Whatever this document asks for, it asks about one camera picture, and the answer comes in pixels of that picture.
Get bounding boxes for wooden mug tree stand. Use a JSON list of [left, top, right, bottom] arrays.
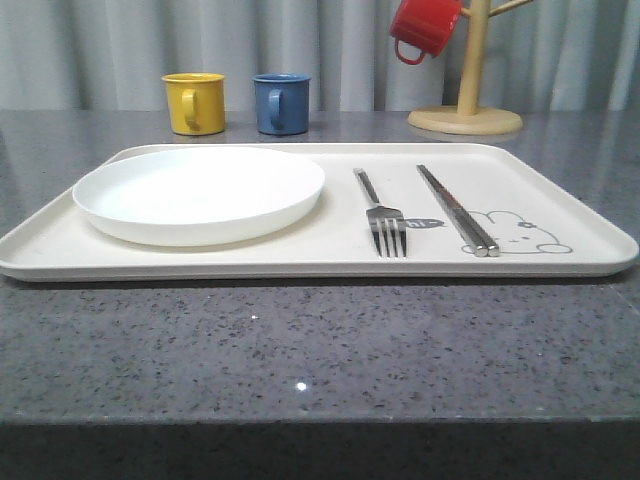
[[407, 0, 529, 135]]

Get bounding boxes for silver metal chopstick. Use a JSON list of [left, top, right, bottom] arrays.
[[416, 164, 489, 257], [416, 164, 500, 257]]

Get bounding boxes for grey pleated curtain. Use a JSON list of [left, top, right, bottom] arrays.
[[1, 1, 639, 113]]

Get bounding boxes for cream rabbit serving tray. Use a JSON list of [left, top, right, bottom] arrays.
[[1, 143, 639, 282]]

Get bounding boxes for blue enamel mug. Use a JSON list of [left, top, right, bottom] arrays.
[[253, 73, 311, 136]]

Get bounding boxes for yellow enamel mug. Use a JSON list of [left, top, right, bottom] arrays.
[[162, 72, 226, 136]]

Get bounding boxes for silver metal fork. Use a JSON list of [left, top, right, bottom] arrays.
[[354, 168, 407, 258]]

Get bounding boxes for red enamel mug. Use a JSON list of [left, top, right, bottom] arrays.
[[390, 0, 463, 65]]

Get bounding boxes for white round plate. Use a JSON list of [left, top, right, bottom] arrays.
[[72, 147, 325, 247]]

